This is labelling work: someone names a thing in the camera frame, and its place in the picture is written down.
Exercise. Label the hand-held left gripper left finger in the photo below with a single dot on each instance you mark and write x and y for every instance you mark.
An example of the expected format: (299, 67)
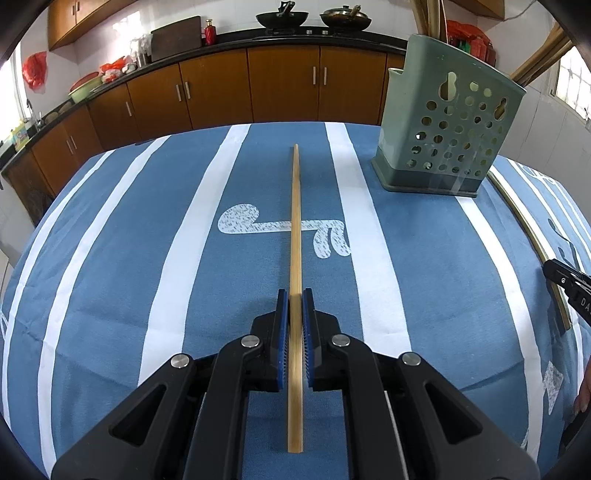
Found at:
(281, 341)

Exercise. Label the green perforated chopstick holder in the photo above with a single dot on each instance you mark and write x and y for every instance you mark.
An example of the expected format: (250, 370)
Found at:
(406, 92)

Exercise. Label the green basin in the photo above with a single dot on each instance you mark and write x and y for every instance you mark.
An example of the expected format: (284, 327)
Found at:
(85, 90)

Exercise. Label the wooden chopstick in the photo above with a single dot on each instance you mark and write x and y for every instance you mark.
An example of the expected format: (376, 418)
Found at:
(434, 18)
(547, 62)
(421, 16)
(294, 230)
(526, 221)
(538, 53)

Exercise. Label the wok with lid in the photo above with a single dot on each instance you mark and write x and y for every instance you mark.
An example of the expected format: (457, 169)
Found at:
(346, 21)

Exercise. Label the person's right hand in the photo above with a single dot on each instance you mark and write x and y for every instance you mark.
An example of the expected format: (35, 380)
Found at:
(584, 394)

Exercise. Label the red bottle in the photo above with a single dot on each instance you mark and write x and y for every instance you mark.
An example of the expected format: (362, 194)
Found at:
(210, 33)

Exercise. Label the window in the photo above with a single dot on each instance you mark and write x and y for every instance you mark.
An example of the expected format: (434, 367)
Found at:
(575, 78)

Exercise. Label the blue white striped tablecloth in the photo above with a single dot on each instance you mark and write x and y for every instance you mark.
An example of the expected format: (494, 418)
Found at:
(138, 277)

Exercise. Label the black kitchen countertop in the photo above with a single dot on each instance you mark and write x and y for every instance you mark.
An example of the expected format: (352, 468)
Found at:
(286, 39)

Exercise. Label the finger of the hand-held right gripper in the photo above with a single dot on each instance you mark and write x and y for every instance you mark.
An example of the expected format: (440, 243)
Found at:
(568, 281)

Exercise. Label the glass jars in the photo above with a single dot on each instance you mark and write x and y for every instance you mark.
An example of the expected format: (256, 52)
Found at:
(141, 50)

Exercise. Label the colourful box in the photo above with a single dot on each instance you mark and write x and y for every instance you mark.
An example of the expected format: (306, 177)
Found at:
(19, 136)

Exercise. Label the gas stove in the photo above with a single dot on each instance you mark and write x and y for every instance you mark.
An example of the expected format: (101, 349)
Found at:
(318, 32)

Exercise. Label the red plastic bag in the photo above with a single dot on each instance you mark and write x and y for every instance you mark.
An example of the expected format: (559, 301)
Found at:
(34, 69)

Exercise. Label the red bags beside basin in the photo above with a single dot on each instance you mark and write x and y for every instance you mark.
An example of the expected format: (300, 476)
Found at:
(113, 69)

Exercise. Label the black wok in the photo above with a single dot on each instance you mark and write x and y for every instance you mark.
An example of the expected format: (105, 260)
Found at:
(281, 19)

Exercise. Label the brown cutting board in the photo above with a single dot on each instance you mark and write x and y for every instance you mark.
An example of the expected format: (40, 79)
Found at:
(175, 39)

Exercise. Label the wooden lower kitchen cabinets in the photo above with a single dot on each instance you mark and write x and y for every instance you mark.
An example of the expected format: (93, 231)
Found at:
(277, 87)

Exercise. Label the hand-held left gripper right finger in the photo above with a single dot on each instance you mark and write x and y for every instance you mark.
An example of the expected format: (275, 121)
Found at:
(308, 341)

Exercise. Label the pile of red bags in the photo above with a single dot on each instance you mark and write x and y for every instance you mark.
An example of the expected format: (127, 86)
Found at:
(466, 37)

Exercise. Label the wide wooden wall cabinet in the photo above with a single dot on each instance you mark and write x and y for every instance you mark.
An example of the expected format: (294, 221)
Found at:
(78, 18)

